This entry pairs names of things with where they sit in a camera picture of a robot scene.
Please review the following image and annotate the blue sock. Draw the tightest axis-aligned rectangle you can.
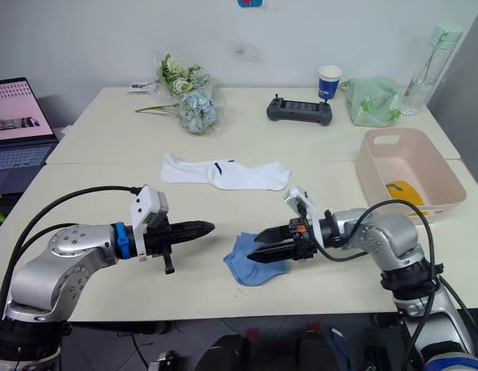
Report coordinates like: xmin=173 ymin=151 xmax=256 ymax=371
xmin=222 ymin=231 xmax=290 ymax=288

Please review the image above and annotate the pink plastic container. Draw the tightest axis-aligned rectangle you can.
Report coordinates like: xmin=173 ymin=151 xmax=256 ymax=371
xmin=355 ymin=128 xmax=468 ymax=226

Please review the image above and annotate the open laptop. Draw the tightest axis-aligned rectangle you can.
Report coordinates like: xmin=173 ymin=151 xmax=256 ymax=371
xmin=0 ymin=77 xmax=61 ymax=196

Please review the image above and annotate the blue hydrangea flower bouquet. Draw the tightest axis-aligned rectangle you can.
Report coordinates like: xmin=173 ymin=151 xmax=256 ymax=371
xmin=134 ymin=90 xmax=224 ymax=135

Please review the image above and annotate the white sock with dark mark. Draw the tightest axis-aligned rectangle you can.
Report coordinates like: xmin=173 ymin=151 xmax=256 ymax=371
xmin=161 ymin=151 xmax=236 ymax=190

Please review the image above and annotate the plain white sock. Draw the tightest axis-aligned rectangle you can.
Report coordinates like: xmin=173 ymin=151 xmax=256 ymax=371
xmin=209 ymin=158 xmax=293 ymax=192

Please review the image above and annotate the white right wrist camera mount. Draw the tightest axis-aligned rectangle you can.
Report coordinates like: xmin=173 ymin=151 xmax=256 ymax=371
xmin=283 ymin=185 xmax=325 ymax=248

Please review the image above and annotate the white and green flower bouquet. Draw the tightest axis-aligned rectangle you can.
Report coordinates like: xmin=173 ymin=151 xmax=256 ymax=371
xmin=151 ymin=52 xmax=219 ymax=98

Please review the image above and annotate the blue and white paper cup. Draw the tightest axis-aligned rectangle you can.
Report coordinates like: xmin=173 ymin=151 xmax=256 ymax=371
xmin=317 ymin=64 xmax=344 ymax=103

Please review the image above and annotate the green plastic bag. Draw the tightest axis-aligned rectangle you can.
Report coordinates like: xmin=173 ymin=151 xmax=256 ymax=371
xmin=341 ymin=77 xmax=402 ymax=128

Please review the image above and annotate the yellow sock pair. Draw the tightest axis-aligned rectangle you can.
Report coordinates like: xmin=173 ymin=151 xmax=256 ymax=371
xmin=385 ymin=179 xmax=425 ymax=206

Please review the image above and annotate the small white card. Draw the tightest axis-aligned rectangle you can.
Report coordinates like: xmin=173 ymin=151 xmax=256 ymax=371
xmin=127 ymin=80 xmax=156 ymax=94

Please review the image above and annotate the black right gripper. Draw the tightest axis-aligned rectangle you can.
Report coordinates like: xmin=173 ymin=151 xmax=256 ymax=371
xmin=246 ymin=217 xmax=320 ymax=265

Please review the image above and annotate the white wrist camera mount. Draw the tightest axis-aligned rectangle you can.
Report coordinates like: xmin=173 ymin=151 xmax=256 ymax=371
xmin=283 ymin=185 xmax=325 ymax=248
xmin=130 ymin=184 xmax=171 ymax=263

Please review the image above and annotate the dark grey handheld controller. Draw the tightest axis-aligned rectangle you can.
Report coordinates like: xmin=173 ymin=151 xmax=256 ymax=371
xmin=266 ymin=94 xmax=334 ymax=127

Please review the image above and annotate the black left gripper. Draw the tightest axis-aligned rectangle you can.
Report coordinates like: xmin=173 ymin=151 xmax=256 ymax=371
xmin=143 ymin=220 xmax=217 ymax=276

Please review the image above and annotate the clear bottle with green cap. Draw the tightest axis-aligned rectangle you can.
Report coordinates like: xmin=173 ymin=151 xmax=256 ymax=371
xmin=398 ymin=24 xmax=465 ymax=117

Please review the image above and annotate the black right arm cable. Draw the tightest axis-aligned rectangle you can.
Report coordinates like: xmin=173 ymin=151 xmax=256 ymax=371
xmin=314 ymin=199 xmax=445 ymax=371

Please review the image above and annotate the dark rounded shape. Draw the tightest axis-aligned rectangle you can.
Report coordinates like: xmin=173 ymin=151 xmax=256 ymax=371
xmin=194 ymin=333 xmax=252 ymax=371

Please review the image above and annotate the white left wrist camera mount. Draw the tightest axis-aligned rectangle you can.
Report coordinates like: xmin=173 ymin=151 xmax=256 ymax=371
xmin=130 ymin=184 xmax=171 ymax=263

